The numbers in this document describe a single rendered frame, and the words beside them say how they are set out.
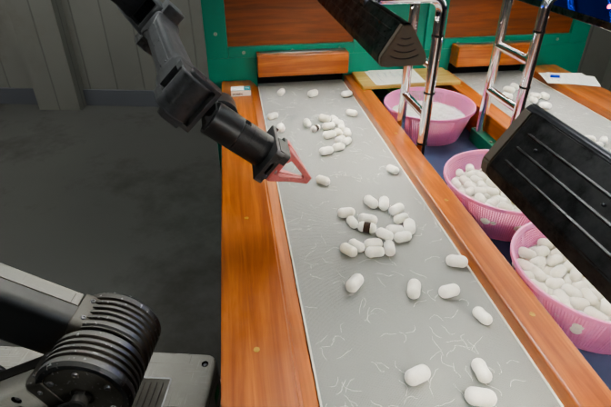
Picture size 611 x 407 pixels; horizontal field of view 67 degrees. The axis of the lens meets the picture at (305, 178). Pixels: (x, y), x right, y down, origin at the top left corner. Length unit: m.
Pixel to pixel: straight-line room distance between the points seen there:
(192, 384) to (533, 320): 0.63
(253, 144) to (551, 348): 0.51
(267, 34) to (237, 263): 0.95
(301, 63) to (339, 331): 1.01
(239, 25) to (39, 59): 2.30
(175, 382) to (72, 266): 1.21
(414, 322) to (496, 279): 0.16
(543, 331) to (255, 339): 0.40
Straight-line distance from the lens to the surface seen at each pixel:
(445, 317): 0.75
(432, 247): 0.87
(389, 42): 0.80
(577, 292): 0.87
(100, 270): 2.07
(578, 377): 0.72
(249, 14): 1.55
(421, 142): 1.16
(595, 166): 0.42
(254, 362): 0.65
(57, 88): 3.69
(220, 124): 0.71
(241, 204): 0.92
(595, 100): 1.66
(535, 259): 0.91
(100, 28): 3.53
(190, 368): 1.02
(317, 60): 1.54
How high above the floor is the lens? 1.28
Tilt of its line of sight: 31 degrees down
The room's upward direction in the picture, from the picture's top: straight up
